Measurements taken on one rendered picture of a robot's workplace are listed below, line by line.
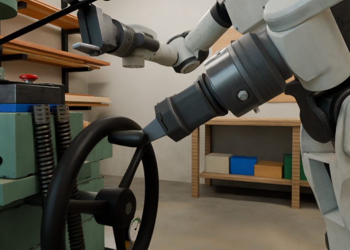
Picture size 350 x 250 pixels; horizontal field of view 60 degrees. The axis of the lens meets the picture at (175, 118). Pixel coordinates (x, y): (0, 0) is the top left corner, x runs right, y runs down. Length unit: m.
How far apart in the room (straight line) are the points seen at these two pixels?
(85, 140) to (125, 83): 3.97
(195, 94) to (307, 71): 0.13
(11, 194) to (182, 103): 0.25
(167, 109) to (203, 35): 0.69
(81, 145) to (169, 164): 3.74
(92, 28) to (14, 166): 0.40
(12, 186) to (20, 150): 0.05
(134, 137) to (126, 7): 4.19
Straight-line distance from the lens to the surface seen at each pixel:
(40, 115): 0.47
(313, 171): 0.87
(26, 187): 0.48
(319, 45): 0.38
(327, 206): 0.91
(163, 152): 4.13
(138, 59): 0.88
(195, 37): 1.06
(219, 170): 3.45
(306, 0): 0.36
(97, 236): 0.80
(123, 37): 0.79
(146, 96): 4.21
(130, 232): 0.81
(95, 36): 0.74
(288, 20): 0.36
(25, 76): 0.58
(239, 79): 0.37
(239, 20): 0.80
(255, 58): 0.36
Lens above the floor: 0.96
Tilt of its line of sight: 2 degrees down
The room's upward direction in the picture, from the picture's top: straight up
